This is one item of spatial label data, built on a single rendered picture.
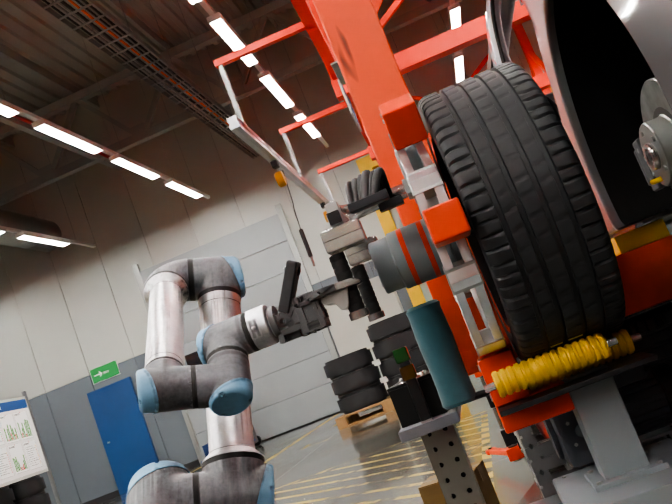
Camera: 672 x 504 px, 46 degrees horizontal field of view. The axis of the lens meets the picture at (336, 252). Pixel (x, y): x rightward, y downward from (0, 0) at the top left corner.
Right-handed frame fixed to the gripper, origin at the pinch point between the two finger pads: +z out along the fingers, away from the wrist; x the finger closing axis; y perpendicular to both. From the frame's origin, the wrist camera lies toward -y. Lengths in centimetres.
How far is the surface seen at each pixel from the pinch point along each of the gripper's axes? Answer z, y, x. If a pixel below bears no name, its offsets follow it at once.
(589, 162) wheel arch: 66, -11, -51
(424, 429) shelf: -2, 40, -48
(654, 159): 70, -1, -9
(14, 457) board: -556, -29, -762
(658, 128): 72, -7, -5
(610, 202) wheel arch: 67, 1, -51
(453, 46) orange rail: 111, -240, -604
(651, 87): 75, -16, -8
